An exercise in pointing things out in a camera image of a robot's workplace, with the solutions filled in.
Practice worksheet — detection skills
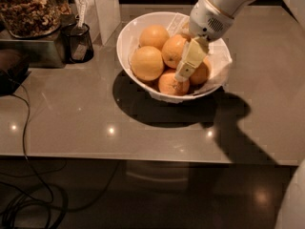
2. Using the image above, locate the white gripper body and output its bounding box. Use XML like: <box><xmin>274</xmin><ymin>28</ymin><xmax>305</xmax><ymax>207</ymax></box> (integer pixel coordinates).
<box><xmin>189</xmin><ymin>0</ymin><xmax>234</xmax><ymax>42</ymax></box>

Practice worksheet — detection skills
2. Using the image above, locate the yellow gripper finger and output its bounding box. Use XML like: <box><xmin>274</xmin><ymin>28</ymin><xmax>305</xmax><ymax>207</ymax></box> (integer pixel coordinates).
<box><xmin>181</xmin><ymin>21</ymin><xmax>191</xmax><ymax>36</ymax></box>
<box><xmin>175</xmin><ymin>36</ymin><xmax>209</xmax><ymax>82</ymax></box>

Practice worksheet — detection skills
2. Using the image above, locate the orange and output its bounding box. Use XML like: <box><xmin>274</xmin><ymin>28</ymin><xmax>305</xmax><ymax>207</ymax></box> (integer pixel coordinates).
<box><xmin>131</xmin><ymin>46</ymin><xmax>165</xmax><ymax>81</ymax></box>
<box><xmin>190</xmin><ymin>57</ymin><xmax>212</xmax><ymax>85</ymax></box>
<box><xmin>161</xmin><ymin>34</ymin><xmax>187</xmax><ymax>69</ymax></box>
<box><xmin>158</xmin><ymin>69</ymin><xmax>190</xmax><ymax>96</ymax></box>
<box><xmin>139</xmin><ymin>25</ymin><xmax>170</xmax><ymax>50</ymax></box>

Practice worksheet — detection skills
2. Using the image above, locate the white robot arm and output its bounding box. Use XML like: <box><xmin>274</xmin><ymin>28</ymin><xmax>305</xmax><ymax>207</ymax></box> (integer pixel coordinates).
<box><xmin>175</xmin><ymin>0</ymin><xmax>305</xmax><ymax>229</ymax></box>

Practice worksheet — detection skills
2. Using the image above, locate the white bowl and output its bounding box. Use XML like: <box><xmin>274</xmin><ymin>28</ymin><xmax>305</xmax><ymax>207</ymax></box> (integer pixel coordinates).
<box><xmin>115</xmin><ymin>10</ymin><xmax>233</xmax><ymax>104</ymax></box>

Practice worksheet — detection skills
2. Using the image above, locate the white upright panel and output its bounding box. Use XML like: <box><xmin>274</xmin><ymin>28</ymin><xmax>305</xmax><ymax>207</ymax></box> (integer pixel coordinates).
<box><xmin>84</xmin><ymin>0</ymin><xmax>121</xmax><ymax>45</ymax></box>

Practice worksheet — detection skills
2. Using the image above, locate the white spoon in cup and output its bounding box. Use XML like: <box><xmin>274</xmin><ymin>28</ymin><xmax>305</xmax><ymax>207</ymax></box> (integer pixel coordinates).
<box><xmin>71</xmin><ymin>0</ymin><xmax>87</xmax><ymax>35</ymax></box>

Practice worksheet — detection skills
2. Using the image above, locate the metal box stand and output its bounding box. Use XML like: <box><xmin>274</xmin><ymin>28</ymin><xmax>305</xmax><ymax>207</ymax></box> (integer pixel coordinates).
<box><xmin>0</xmin><ymin>14</ymin><xmax>75</xmax><ymax>68</ymax></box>

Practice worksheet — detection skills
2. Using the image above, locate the glass jar of walnuts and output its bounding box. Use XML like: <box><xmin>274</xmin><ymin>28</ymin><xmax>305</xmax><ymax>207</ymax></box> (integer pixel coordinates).
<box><xmin>0</xmin><ymin>0</ymin><xmax>60</xmax><ymax>39</ymax></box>

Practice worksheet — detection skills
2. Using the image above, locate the dark device on left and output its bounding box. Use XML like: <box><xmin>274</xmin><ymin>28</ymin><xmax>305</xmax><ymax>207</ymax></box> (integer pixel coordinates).
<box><xmin>0</xmin><ymin>49</ymin><xmax>30</xmax><ymax>95</ymax></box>

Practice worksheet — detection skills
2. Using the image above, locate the black cable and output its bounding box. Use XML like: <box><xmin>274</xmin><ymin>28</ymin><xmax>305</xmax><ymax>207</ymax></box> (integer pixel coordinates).
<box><xmin>0</xmin><ymin>79</ymin><xmax>120</xmax><ymax>229</ymax></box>

